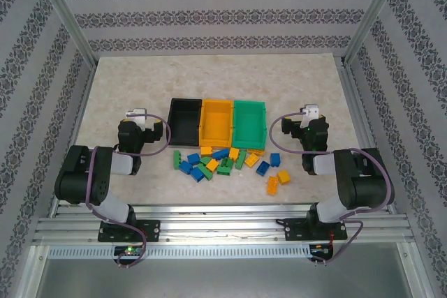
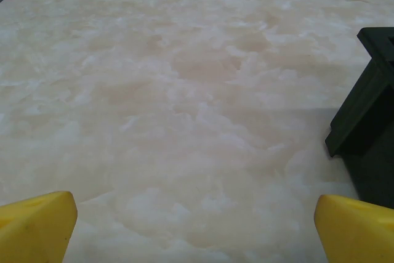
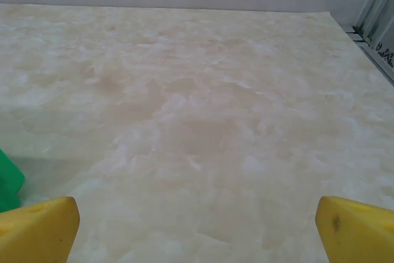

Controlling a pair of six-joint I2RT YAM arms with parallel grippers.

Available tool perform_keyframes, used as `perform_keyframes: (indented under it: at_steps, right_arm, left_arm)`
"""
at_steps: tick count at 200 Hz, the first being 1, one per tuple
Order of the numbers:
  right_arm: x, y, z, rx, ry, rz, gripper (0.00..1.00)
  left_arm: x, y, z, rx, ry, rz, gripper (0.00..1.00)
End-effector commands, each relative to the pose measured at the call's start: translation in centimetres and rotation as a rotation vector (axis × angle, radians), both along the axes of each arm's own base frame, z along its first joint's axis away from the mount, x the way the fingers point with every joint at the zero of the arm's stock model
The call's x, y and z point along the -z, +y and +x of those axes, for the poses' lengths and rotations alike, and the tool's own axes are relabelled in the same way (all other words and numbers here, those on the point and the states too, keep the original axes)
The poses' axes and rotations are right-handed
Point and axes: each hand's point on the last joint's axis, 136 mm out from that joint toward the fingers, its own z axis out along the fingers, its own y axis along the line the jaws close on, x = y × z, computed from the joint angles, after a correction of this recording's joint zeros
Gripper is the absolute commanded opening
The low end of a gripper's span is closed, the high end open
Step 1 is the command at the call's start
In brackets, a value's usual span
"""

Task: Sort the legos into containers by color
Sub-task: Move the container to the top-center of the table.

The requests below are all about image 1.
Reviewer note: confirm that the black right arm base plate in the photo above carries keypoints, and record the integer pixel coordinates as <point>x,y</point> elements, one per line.
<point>297,230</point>

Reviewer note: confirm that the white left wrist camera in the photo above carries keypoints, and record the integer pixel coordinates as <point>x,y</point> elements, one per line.
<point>138,113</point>

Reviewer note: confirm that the green plastic bin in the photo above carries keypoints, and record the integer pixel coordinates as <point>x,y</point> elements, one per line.
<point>249,123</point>

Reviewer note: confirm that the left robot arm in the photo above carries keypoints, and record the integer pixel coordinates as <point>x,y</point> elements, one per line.
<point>80,179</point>

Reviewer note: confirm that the yellow lego brick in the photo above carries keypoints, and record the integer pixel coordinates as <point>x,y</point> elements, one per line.
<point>234,152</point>
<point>272,185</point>
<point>206,150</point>
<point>250,160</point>
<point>283,177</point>
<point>212,164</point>

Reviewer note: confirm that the long green lego brick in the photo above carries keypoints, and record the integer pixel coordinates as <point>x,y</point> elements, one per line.
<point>177,159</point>

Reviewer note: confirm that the yellow lego plate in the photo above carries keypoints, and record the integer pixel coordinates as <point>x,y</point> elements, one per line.
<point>256,151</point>

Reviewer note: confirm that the grey metal panel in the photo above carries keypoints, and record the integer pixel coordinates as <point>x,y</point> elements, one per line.
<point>223,278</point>

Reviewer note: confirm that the yellow plastic bin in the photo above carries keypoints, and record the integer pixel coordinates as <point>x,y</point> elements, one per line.
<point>214,123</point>

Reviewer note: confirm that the aluminium mounting rail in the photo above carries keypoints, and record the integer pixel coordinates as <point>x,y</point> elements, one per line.
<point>223,223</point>

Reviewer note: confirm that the aluminium frame post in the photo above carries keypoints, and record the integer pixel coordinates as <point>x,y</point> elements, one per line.
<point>63,12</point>
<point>375,12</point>

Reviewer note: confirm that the blue lego brick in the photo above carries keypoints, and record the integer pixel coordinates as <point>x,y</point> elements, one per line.
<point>193,157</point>
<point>220,154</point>
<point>275,160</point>
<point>197,174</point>
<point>186,167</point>
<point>262,168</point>

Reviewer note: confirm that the small dark circuit board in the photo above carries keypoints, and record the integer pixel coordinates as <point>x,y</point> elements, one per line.
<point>321,250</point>

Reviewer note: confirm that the black plastic bin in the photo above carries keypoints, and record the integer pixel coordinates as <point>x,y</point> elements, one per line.
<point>183,120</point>

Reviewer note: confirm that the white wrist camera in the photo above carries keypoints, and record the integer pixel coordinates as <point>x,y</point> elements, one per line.
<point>311,112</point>
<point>138,113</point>

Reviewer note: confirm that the circuit board with green light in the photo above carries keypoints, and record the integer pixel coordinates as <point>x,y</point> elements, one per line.
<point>130,250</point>

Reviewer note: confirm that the small black clamp lever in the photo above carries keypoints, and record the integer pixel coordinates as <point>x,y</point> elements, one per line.
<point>280,222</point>

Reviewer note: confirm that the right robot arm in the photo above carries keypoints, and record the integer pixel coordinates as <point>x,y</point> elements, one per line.
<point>366,186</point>

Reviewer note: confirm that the aluminium side rail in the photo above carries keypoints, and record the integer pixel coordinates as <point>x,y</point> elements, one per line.
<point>75,130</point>
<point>359,102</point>

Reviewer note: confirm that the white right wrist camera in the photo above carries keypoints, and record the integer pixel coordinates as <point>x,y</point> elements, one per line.
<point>311,112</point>

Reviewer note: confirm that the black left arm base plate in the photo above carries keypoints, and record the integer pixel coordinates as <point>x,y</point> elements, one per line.
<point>150,230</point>

